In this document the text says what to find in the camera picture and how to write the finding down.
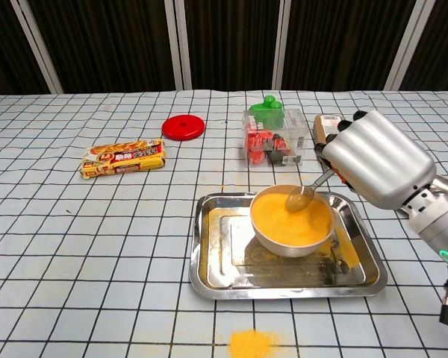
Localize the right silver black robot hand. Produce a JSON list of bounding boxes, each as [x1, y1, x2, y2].
[[313, 110, 437, 210]]

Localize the metal spoon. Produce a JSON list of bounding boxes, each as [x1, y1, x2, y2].
[[285, 169, 335, 214]]

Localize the white bowl of orange powder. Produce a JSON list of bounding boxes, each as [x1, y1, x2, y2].
[[249, 183, 337, 258]]

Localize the orange powder pile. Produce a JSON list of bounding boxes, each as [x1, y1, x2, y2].
[[227, 327, 284, 358]]

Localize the brown sauce bottle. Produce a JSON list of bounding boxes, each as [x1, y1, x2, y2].
[[312, 113, 343, 150]]

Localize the clear box with red packets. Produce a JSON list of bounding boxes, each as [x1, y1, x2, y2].
[[241, 107, 310, 168]]

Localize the green toy block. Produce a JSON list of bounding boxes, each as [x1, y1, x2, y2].
[[248, 95, 285, 130]]

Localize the rectangular steel tray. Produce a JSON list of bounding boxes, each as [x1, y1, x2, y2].
[[189, 191, 388, 301]]

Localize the red round lid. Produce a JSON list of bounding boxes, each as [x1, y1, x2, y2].
[[161, 114, 207, 142]]

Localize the yellow snack package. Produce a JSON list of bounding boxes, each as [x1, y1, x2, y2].
[[80, 137, 168, 180]]

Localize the checked blue tablecloth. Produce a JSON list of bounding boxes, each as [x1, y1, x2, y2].
[[0, 89, 448, 358]]

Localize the white partition post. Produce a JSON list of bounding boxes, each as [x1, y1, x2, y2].
[[10, 0, 63, 94], [383, 0, 431, 91], [271, 0, 296, 90], [163, 0, 193, 91]]

